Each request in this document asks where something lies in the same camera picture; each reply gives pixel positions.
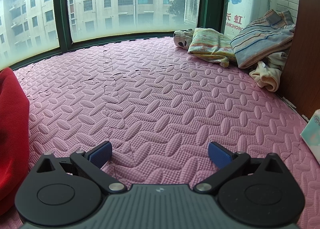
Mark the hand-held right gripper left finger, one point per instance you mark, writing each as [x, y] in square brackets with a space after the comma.
[102, 155]

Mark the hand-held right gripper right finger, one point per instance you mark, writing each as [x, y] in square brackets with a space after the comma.
[220, 155]

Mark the red knit sweater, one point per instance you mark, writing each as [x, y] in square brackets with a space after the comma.
[12, 119]

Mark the pink foam puzzle mat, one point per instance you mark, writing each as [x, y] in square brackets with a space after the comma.
[162, 94]

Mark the cream crumpled garment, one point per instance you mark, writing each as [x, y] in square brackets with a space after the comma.
[268, 74]

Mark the pale tissue pack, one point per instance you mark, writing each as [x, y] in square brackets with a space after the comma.
[312, 134]

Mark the yellow printed folded cloth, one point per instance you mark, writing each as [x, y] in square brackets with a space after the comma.
[210, 44]

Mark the polka dot cloth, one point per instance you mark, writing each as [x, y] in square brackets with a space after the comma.
[181, 38]

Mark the striped folded shirt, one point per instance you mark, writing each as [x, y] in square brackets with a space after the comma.
[260, 36]

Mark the brown wooden cabinet side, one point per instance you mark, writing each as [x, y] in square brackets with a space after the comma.
[305, 56]

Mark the dark green window frame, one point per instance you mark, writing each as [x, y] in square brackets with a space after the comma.
[61, 6]

